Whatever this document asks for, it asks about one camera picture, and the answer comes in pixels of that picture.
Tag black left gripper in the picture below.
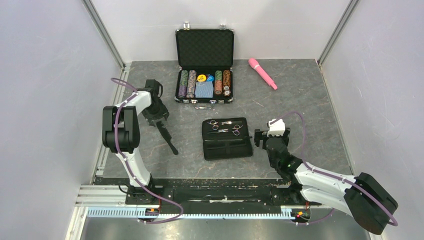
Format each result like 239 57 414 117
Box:
141 97 170 127

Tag purple handled scissors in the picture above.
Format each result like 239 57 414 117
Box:
207 124 243 136

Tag black tail comb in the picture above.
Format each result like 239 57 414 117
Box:
156 121 179 155

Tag black zippered tool pouch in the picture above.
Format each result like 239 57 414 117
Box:
201 117 253 161

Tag silver scissors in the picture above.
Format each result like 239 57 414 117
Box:
207 119 232 131

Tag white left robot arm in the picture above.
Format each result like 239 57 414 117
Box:
102 77 179 204

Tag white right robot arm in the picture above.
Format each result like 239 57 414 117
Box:
253 128 399 235

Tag purple green chip stack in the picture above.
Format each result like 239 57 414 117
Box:
177 70 189 98

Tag purple grey chip stack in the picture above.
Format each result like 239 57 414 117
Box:
186 70 197 98

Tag blue playing card deck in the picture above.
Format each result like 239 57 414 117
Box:
194 81 214 99

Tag yellow dealer button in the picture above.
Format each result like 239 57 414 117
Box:
196 74 207 82

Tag green orange chip stack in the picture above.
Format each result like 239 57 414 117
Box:
214 70 223 95

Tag brown orange chip stack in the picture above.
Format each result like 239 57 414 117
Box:
222 70 231 96

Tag pink wand massager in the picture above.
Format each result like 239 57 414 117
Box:
248 58 278 90

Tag black poker chip case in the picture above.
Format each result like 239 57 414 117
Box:
174 21 235 109

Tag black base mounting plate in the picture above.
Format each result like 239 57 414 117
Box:
125 178 312 215

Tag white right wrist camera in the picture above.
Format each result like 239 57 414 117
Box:
266 119 286 137

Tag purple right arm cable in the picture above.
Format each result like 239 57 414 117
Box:
269 111 398 228

